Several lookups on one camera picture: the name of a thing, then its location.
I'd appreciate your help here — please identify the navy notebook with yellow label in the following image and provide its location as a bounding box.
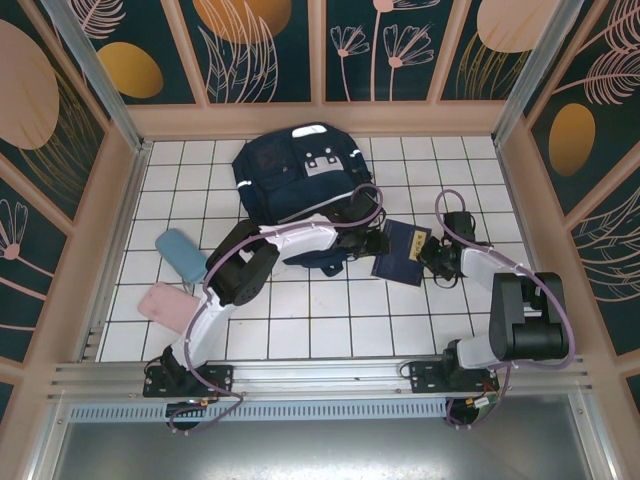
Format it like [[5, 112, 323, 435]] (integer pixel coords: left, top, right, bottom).
[[370, 218, 434, 289]]

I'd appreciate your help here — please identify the navy blue backpack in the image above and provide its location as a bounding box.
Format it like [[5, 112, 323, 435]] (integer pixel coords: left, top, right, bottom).
[[232, 121, 376, 279]]

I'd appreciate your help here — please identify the light blue pencil case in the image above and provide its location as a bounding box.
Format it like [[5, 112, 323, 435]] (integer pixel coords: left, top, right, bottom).
[[154, 228, 209, 284]]

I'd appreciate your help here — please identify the pink pencil case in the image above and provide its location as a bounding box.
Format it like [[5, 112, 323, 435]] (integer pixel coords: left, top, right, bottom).
[[138, 281, 201, 335]]

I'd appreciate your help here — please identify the steel sheet panel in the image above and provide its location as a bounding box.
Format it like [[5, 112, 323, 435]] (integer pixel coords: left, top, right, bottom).
[[47, 392, 609, 480]]

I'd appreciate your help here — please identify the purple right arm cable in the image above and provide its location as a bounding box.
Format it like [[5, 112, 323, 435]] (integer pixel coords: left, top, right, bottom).
[[433, 188, 576, 430]]

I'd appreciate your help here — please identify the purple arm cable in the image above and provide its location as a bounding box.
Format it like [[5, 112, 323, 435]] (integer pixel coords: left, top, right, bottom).
[[183, 183, 385, 437], [433, 188, 576, 430]]

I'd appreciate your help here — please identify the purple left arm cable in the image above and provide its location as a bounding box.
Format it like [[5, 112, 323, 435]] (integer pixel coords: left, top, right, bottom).
[[183, 183, 385, 437]]

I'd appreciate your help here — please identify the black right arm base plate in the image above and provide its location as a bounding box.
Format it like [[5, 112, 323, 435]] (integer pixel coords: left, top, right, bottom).
[[408, 357, 501, 396]]

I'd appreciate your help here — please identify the aluminium mounting rail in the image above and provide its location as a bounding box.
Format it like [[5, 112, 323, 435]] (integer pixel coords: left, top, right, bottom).
[[47, 353, 596, 404]]

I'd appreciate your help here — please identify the slotted grey cable duct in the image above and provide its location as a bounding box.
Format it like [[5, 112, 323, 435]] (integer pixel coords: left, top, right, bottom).
[[67, 402, 451, 422]]

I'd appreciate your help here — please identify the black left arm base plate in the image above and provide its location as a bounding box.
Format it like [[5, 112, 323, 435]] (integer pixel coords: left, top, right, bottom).
[[143, 363, 236, 399]]

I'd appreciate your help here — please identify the aluminium frame post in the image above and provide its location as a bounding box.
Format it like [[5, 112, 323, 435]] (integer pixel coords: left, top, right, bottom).
[[492, 0, 584, 146], [40, 0, 154, 154]]

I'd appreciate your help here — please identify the aluminium side rail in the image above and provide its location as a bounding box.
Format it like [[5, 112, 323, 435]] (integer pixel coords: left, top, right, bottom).
[[74, 142, 152, 362]]

